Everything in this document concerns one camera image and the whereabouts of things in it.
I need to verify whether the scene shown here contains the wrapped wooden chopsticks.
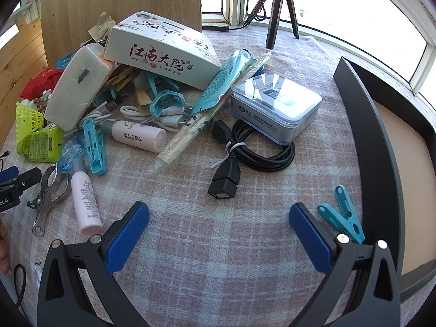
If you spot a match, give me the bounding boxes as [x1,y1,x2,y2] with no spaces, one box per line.
[157,52,273,172]

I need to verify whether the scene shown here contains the silver tin with clear lid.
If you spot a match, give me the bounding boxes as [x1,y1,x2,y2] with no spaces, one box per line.
[230,72,322,144]

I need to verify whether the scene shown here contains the black container with tan bottom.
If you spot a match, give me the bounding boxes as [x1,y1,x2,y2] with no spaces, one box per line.
[333,56,436,302]

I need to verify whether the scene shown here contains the wooden clothes pegs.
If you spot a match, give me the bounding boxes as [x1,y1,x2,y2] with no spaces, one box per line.
[102,65,137,90]

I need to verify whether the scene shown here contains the blue and black packet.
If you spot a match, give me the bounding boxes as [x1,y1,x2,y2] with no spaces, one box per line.
[56,50,80,69]

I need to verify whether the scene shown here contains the thin black cable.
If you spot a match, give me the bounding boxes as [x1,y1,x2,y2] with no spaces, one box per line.
[12,264,28,310]

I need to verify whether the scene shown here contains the black usb cable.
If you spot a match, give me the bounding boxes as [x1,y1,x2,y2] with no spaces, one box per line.
[208,119,296,200]

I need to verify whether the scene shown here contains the red packet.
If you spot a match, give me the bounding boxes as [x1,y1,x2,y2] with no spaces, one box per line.
[20,68,65,99]

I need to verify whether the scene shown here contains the person's left hand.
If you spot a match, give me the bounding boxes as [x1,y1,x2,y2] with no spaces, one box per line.
[0,213,13,275]

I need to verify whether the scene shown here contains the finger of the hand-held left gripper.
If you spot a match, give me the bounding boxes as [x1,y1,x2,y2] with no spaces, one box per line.
[0,165,42,195]

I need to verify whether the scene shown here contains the black hub cable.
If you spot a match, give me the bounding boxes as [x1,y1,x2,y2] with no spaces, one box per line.
[228,0,270,30]

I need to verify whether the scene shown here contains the white bead cluster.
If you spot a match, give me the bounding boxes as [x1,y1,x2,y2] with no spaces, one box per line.
[38,89,55,110]

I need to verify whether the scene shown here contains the white printed cardboard box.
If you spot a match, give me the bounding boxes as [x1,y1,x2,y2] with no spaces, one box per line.
[103,11,222,91]

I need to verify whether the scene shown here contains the black tripod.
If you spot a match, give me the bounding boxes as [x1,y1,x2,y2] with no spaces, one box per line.
[266,0,299,50]

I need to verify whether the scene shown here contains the white usb cable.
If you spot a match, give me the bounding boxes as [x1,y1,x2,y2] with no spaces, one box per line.
[63,100,118,137]
[119,104,154,124]
[160,105,192,132]

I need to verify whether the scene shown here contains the brown paper sachet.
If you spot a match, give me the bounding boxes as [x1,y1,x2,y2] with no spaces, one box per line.
[134,89,153,107]

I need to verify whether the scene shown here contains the teal printed tube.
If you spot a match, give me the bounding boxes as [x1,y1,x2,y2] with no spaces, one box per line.
[192,49,254,114]

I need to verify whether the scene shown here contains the metal spring clip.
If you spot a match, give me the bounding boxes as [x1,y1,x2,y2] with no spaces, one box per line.
[27,164,72,237]

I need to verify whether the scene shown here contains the clear blue plastic piece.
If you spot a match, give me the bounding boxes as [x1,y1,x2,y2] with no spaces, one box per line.
[57,136,86,172]

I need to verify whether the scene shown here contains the small blue clothes peg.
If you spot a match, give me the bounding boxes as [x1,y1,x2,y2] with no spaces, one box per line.
[93,87,116,108]

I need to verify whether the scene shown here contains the crumpled paper tag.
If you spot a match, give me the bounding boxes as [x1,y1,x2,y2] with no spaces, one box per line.
[89,12,116,46]

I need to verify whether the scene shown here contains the wooden board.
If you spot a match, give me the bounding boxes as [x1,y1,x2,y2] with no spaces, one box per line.
[40,0,202,67]

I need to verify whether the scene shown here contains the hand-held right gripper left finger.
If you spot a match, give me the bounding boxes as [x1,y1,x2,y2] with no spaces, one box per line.
[37,201,150,327]

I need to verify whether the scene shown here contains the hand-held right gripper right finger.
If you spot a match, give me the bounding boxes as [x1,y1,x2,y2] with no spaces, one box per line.
[289,202,402,327]

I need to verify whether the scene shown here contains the white tissue pack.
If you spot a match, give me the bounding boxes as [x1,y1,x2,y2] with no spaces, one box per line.
[44,45,114,132]

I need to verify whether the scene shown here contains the pink lotion bottle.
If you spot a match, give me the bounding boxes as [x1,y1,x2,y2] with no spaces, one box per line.
[102,120,167,153]
[71,171,104,235]

